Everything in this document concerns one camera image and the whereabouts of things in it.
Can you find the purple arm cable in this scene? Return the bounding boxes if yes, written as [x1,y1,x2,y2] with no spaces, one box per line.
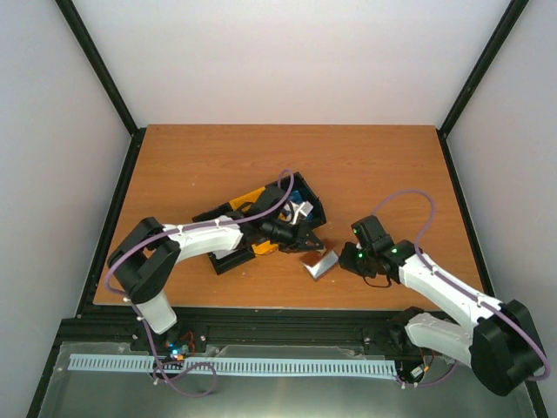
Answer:
[104,168,295,306]
[369,188,550,382]

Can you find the brown leather card holder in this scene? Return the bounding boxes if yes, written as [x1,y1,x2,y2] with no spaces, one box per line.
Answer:
[299,250,339,282]

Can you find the metal sheet front plate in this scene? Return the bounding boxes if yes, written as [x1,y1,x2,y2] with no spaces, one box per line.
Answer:
[30,343,536,417]

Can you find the light blue cable duct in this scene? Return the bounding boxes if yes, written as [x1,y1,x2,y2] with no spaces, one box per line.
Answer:
[67,354,397,380]

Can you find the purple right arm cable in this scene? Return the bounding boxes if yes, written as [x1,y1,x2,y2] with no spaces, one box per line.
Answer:
[369,188,550,382]

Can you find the yellow bin middle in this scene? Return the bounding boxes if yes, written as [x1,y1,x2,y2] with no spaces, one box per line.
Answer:
[229,186,279,257]

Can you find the black frame post right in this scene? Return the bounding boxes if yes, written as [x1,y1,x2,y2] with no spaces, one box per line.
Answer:
[438,0,530,137]

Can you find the black bin right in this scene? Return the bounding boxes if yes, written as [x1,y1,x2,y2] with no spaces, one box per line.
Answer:
[279,172,326,230]

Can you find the black bin left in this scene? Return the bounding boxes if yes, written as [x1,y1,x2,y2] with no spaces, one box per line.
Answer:
[192,203,256,275]

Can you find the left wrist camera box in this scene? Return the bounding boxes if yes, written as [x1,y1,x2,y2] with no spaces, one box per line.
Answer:
[286,200,313,225]

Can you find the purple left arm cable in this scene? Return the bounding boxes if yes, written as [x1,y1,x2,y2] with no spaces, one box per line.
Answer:
[104,168,295,306]

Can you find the blue credit card stack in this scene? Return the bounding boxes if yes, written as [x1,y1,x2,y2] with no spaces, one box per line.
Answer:
[290,190,304,203]

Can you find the black bin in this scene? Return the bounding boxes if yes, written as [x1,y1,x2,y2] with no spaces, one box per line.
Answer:
[192,203,256,275]
[279,172,326,230]

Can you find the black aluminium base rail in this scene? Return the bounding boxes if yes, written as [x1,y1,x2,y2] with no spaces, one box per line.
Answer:
[56,304,523,362]

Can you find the black frame post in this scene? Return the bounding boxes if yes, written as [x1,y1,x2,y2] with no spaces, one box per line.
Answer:
[438,0,530,137]
[55,0,140,136]

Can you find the black frame post left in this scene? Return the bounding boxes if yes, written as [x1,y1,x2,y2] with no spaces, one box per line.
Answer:
[55,0,140,136]

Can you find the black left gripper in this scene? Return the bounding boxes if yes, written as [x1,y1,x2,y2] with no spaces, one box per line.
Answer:
[264,219,324,254]

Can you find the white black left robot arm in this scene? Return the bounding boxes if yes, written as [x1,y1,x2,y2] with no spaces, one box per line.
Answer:
[107,185,326,351]

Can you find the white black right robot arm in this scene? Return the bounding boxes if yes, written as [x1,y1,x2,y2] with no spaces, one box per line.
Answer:
[339,216,550,396]

